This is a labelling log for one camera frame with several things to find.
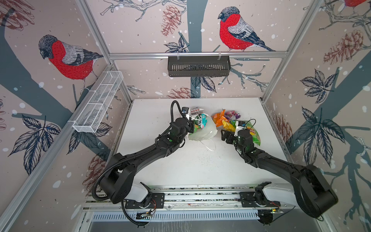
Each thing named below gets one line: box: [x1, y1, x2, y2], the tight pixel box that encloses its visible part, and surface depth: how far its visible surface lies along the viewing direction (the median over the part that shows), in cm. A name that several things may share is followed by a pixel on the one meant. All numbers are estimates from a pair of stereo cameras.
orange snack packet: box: [210, 109, 229, 128], surface depth 102 cm
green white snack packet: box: [193, 113, 209, 134], surface depth 99 cm
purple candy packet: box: [224, 110, 242, 122], surface depth 105 cm
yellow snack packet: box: [221, 119, 236, 133], surface depth 96 cm
